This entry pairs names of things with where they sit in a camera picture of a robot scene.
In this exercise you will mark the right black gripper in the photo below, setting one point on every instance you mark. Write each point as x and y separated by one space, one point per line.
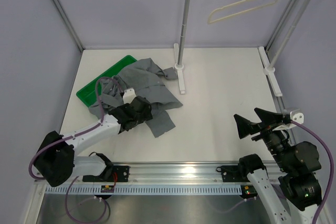
245 127

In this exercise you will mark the grey button-up shirt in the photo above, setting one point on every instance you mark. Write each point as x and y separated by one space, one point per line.
145 77

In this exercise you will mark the cream hanger with metal hook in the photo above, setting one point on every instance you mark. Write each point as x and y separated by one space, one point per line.
237 8

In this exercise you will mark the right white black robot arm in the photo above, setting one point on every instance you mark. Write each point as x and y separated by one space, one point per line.
299 162

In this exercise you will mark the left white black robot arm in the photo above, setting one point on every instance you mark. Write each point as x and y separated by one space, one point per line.
59 156

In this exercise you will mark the metal clothes rack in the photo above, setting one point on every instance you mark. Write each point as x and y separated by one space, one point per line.
252 29

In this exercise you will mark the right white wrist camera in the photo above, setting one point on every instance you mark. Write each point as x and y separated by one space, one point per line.
290 115

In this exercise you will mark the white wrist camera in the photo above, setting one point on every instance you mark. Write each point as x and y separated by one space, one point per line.
129 95
290 115

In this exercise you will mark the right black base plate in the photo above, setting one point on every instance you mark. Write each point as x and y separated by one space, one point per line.
232 173

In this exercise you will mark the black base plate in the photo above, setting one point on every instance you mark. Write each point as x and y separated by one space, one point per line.
232 173
120 173

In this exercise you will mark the aluminium mounting rail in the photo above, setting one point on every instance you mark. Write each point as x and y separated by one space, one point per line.
139 172

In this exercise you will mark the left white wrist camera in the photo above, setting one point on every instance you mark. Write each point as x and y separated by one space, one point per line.
129 95

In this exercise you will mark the aluminium frame post right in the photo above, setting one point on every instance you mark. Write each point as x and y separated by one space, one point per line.
291 5

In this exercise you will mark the aluminium frame post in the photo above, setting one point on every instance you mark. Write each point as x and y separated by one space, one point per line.
66 21
291 5

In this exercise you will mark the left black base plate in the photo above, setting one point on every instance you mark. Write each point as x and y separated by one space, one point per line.
120 173

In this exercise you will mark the white slotted cable duct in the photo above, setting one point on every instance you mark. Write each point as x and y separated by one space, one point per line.
125 189

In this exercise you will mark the aluminium frame post left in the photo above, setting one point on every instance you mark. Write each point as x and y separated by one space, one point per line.
66 21

